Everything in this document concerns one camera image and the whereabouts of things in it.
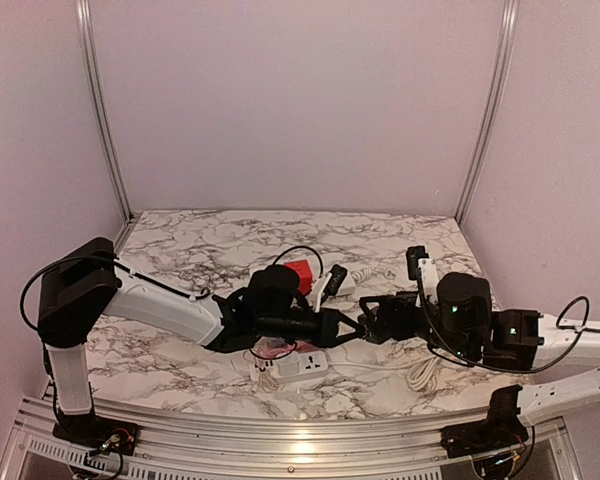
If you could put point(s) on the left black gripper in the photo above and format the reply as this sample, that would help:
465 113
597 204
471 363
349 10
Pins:
327 332

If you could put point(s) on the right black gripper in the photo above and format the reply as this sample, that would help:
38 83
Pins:
404 301

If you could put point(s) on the red cube socket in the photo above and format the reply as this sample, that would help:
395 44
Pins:
303 269

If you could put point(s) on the white charger plug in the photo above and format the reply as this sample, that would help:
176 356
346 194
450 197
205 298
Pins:
288 366

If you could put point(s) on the white power strip with USB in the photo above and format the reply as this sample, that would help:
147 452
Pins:
313 364

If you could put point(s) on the pink triangular power socket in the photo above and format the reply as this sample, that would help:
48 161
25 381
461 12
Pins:
268 347

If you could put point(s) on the long white colourful power strip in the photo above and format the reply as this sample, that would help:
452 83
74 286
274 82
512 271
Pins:
355 278

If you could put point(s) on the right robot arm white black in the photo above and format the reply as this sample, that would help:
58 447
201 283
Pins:
456 315

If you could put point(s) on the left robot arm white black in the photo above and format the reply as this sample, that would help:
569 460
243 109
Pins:
90 282

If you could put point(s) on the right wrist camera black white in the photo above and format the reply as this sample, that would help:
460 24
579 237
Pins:
423 270

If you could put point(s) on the aluminium front rail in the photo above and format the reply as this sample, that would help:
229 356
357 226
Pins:
174 445

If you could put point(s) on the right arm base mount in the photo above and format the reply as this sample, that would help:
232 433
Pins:
494 449

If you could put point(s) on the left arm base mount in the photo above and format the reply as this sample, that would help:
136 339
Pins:
102 446

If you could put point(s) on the right aluminium frame post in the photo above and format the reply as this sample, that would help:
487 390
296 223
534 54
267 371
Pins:
497 86

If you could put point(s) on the aluminium frame post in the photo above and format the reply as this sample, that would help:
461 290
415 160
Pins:
88 45
497 86

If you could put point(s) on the left aluminium frame post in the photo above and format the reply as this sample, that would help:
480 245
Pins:
88 45

